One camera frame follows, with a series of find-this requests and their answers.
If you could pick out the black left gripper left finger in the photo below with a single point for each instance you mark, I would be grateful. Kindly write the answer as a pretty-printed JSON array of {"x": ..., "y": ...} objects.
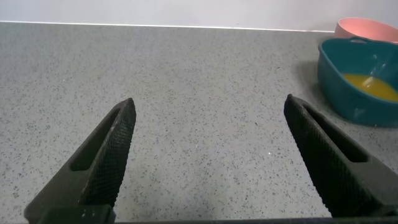
[{"x": 102, "y": 161}]

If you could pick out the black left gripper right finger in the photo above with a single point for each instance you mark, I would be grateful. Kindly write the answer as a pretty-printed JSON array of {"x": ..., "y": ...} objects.
[{"x": 329, "y": 161}]

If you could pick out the orange juice liquid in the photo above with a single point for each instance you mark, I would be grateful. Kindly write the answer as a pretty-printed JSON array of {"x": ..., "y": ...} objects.
[{"x": 376, "y": 87}]

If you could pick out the pink round bowl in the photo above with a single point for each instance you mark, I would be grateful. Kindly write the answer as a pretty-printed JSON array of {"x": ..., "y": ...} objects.
[{"x": 363, "y": 29}]

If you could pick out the teal square plastic basin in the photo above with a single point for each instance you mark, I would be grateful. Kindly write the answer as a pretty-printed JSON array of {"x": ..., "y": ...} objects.
[{"x": 335, "y": 93}]

